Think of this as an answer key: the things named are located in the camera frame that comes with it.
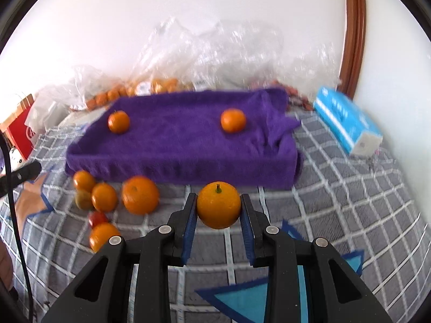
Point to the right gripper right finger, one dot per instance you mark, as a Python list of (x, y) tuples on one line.
[(308, 281)]

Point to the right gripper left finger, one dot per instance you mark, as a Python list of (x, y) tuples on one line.
[(101, 290)]

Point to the oval yellow orange fruit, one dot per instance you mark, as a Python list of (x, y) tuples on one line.
[(83, 180)]

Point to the large orange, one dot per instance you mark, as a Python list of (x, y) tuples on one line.
[(140, 195)]

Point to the yellow green fruit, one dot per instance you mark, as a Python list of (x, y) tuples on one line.
[(83, 200)]

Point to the small red tomato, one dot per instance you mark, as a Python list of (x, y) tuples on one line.
[(96, 218)]

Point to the small orange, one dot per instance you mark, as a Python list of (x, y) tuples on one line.
[(233, 120), (104, 197)]

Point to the medium orange with stem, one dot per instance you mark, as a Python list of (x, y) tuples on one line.
[(119, 122)]

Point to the person's left hand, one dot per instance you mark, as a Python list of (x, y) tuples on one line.
[(6, 266)]

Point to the white patterned plush toy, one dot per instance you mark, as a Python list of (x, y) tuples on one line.
[(16, 159)]

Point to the red paper gift bag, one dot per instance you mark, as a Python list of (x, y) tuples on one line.
[(16, 130)]

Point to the white plastic shopping bag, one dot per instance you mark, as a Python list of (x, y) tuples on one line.
[(51, 106)]

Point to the clear bag of oranges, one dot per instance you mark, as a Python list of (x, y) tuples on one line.
[(93, 89)]

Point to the purple towel covered tray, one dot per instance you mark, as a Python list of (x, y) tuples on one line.
[(177, 138)]

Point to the grey checked blanket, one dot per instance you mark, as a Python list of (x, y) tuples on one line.
[(362, 207)]

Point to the blue tissue pack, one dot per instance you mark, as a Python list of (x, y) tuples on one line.
[(357, 134)]

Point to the clear bag of kumquats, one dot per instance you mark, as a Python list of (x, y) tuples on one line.
[(176, 58)]

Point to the clear bag of red fruit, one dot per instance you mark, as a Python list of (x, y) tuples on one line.
[(250, 55)]

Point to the brown wooden door frame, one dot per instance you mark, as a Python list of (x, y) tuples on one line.
[(353, 49)]

